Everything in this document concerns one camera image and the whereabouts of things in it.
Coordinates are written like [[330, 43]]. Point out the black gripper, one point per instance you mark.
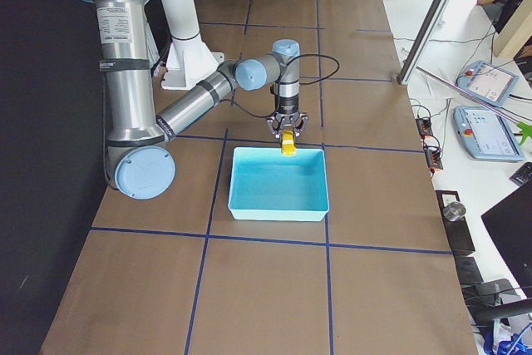
[[288, 106]]

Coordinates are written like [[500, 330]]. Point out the yellow beetle toy car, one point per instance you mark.
[[288, 147]]

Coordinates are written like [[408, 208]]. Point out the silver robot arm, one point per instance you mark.
[[135, 155]]

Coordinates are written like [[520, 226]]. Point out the light blue plastic bin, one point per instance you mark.
[[267, 185]]

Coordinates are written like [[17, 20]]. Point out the upper black orange connector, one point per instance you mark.
[[424, 126]]

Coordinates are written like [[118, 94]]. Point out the black orange connector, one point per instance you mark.
[[433, 158], [424, 126]]

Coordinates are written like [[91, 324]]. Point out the lower black orange connector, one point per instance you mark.
[[433, 158]]

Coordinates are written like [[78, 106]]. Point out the steel cup on block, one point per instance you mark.
[[454, 211]]

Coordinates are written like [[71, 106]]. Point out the lower teach pendant tablet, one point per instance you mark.
[[486, 136]]

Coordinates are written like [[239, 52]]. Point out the teach pendant tablet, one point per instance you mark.
[[486, 136], [487, 82]]

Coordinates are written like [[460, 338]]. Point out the upper teach pendant tablet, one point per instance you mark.
[[487, 82]]

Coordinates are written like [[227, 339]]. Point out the black laptop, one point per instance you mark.
[[509, 225]]

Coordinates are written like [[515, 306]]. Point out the aluminium frame post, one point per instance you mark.
[[432, 17]]

